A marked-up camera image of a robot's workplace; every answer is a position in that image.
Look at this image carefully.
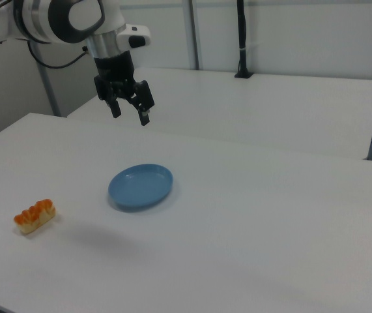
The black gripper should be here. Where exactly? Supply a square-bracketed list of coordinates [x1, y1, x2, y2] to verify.
[93, 50, 155, 127]

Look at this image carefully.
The blue oval plate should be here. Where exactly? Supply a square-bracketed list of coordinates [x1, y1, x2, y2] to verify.
[107, 163, 175, 209]

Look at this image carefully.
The toy bread loaf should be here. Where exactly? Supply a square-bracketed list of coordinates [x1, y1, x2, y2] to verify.
[13, 198, 57, 235]

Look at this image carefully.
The white side table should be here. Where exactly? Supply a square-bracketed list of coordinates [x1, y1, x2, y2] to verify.
[66, 67, 372, 160]

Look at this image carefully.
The grey metal frame post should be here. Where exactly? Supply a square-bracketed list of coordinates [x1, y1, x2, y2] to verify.
[29, 42, 62, 117]

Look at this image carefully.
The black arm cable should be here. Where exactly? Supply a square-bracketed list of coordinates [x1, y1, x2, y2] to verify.
[27, 41, 89, 70]

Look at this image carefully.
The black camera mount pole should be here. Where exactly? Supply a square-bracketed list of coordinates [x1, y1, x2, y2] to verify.
[234, 0, 254, 79]

